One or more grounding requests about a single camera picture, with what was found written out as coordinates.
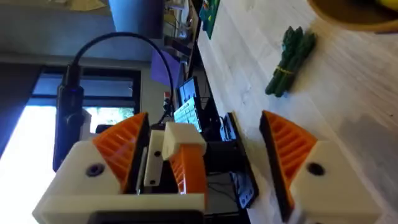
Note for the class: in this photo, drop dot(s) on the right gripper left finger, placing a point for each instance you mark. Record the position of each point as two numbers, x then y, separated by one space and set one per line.
93 174

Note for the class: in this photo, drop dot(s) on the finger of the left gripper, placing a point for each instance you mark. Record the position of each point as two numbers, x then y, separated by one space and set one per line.
154 161
186 161

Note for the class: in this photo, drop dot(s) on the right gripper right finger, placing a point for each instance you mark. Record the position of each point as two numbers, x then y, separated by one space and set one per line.
329 189

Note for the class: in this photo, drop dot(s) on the laptop with lit screen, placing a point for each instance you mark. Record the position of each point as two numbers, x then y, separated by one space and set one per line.
188 112

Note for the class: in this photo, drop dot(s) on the purple sheet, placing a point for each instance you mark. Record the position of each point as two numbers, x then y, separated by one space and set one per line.
164 68

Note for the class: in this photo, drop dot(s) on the green toy asparagus bundle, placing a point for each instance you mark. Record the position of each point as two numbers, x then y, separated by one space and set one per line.
290 62

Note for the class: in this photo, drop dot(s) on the blue cylinder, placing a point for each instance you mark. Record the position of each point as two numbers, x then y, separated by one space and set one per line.
136 17

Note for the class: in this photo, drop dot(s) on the brown tub with toys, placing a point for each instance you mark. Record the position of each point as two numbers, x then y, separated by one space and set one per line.
348 14

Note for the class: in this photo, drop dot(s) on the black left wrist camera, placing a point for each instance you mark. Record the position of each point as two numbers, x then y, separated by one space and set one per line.
69 118

